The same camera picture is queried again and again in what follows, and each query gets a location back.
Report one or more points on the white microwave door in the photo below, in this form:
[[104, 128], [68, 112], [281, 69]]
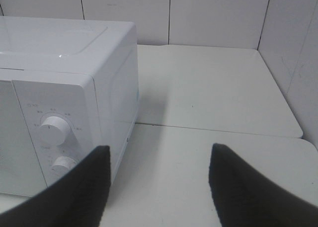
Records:
[[20, 171]]

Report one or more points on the white microwave knob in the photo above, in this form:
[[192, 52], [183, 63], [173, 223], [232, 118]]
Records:
[[63, 164], [54, 130]]

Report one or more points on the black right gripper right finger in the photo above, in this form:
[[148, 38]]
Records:
[[243, 197]]

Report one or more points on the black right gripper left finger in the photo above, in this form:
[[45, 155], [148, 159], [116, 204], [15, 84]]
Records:
[[78, 199]]

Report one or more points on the white adjacent table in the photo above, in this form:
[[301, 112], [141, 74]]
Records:
[[211, 88]]

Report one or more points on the white microwave oven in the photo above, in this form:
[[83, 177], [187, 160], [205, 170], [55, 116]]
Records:
[[84, 71]]

